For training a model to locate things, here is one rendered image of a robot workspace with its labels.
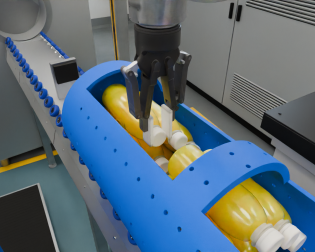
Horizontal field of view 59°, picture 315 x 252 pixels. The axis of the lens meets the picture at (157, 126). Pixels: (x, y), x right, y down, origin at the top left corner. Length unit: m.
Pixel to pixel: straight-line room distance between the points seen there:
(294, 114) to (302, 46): 1.22
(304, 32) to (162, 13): 1.71
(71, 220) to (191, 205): 1.58
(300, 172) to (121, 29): 0.96
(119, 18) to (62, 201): 1.26
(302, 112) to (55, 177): 1.76
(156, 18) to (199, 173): 0.23
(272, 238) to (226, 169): 0.11
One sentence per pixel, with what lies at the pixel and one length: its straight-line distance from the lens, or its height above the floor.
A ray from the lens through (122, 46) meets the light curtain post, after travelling 1.41.
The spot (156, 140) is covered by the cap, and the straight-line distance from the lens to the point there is 0.57.
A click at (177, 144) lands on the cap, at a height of 1.12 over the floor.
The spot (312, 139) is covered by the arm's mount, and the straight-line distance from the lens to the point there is 0.84.
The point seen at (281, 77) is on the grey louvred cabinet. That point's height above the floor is 0.62.
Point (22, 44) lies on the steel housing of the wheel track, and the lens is 1.93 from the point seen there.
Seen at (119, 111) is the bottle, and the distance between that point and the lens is 0.63.
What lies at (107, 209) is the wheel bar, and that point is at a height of 0.92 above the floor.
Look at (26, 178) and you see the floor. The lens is 2.30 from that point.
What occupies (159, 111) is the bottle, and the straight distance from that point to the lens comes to 0.66.
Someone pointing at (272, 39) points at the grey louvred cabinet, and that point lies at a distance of 2.24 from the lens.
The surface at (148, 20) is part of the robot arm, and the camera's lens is 0.43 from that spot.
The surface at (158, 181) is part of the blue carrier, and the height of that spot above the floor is 1.20.
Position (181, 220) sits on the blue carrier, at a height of 1.19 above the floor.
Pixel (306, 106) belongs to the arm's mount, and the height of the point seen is 1.06.
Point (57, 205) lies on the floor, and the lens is 2.05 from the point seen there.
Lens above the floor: 1.52
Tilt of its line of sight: 36 degrees down
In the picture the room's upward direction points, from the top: straight up
